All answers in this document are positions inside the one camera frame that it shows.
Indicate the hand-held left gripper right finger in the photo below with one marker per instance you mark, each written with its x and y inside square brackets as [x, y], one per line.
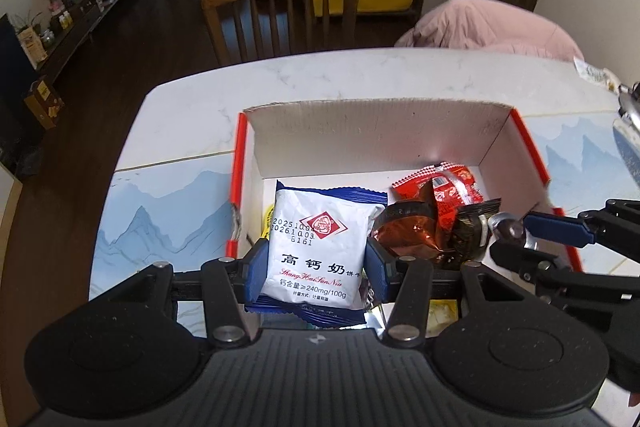
[379, 274]

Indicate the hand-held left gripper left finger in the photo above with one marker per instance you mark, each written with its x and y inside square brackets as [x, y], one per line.
[257, 274]

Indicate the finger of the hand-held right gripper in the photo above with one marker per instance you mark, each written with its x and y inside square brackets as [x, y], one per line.
[555, 229]
[530, 264]

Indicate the dark red-brown foil packet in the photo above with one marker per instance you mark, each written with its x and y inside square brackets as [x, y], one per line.
[410, 234]

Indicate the white blue-edged biscuit packet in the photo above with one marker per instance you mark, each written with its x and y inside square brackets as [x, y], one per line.
[310, 257]

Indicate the black snack packet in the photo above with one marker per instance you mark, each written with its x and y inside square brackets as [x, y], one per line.
[472, 227]

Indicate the cream-coloured snack packet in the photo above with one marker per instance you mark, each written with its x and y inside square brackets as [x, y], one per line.
[442, 314]

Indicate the red snack packet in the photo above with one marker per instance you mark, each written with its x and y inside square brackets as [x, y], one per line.
[450, 187]

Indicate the red cardboard box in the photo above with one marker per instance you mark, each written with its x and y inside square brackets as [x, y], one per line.
[375, 132]

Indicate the blue mountain print table mat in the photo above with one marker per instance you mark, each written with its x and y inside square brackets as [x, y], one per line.
[165, 217]

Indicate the silver desk lamp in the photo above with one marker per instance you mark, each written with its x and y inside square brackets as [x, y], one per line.
[631, 104]

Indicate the printed paper leaflet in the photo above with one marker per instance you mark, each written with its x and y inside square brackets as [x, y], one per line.
[592, 73]

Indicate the pink cloth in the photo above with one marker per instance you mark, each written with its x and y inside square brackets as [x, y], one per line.
[490, 29]

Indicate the brown cardboard box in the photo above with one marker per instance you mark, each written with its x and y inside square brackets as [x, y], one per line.
[42, 104]

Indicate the black cabinet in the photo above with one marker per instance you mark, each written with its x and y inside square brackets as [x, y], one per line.
[12, 107]

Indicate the dark low television cabinet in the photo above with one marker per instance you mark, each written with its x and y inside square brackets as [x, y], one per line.
[90, 22]

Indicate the kraft paper bag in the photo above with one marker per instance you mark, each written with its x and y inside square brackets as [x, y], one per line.
[31, 46]

